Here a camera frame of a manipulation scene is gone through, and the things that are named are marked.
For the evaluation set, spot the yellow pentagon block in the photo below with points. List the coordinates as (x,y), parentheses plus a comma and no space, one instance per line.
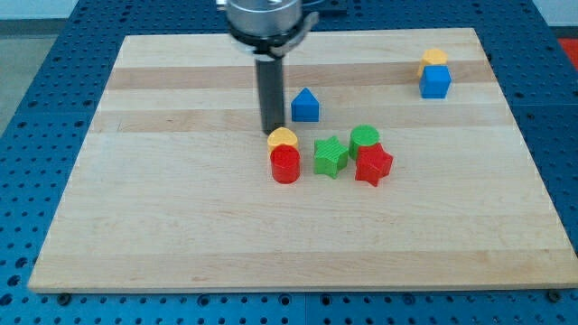
(432,56)

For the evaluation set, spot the red star block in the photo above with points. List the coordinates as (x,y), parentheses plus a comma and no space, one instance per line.
(373,163)

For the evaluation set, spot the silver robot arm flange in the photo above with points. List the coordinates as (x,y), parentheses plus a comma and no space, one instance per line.
(268,29)

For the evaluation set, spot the green star block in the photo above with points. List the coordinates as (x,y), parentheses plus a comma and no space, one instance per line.
(330,156)

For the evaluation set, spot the blue cube block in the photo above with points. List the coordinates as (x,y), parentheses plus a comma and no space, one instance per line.
(435,81)

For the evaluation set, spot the wooden board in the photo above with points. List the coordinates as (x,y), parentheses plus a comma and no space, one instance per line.
(172,190)

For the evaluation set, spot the red cylinder block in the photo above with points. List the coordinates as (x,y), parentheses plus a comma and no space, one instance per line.
(286,164)

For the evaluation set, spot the green cylinder block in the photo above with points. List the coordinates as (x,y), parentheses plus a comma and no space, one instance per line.
(362,135)

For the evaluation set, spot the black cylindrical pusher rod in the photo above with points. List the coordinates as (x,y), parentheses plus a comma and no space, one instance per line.
(270,88)

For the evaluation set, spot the yellow heart block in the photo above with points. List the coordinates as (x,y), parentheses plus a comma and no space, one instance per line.
(282,136)

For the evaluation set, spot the blue triangle block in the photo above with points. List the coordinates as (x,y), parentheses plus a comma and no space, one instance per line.
(305,107)

